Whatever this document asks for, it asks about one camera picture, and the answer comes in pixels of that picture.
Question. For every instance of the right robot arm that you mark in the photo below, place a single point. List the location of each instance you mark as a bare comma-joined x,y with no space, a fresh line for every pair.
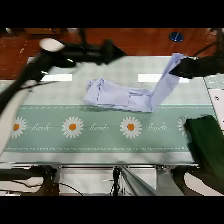
203,66

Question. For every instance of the light blue shirt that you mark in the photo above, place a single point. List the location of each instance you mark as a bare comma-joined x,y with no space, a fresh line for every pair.
116,96

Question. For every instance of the dark green garment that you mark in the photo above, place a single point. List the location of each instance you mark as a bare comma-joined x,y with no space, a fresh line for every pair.
206,143

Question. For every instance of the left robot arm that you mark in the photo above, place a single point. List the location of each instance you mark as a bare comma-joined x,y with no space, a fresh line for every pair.
33,70

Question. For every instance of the silver frame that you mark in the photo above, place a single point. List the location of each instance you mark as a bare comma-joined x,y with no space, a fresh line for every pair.
140,186

